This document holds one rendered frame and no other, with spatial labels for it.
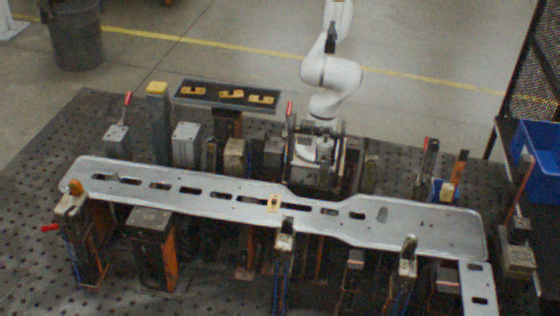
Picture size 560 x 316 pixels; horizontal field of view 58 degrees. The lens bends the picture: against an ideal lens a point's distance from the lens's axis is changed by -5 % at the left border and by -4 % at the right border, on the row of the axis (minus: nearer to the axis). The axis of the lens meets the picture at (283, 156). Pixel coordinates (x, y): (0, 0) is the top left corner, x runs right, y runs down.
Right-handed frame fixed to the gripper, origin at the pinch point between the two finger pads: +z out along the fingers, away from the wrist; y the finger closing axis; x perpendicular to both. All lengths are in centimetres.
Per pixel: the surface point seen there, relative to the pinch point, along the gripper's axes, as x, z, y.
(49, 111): -199, 145, -133
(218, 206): -28, 45, 30
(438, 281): 40, 47, 45
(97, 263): -66, 66, 44
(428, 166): 35.9, 33.1, 10.3
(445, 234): 43, 45, 28
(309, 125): -3.5, 26.1, 6.9
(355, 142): 11.9, 32.7, 3.6
